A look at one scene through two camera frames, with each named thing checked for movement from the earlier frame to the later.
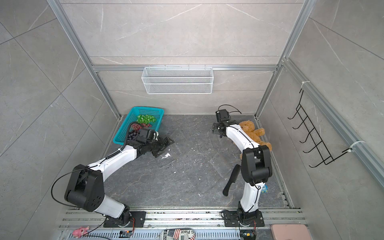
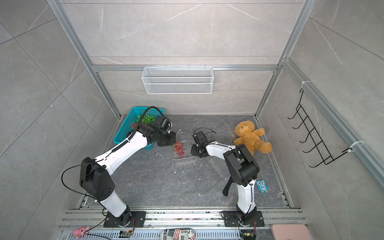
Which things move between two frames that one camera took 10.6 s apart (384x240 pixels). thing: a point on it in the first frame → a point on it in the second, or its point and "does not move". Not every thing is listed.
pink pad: x=290 y=232 does not move
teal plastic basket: x=121 y=136 does not move
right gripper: x=215 y=129 → x=194 y=152
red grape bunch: x=136 y=127 → x=178 y=147
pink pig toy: x=80 y=232 does not move
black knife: x=232 y=180 does not move
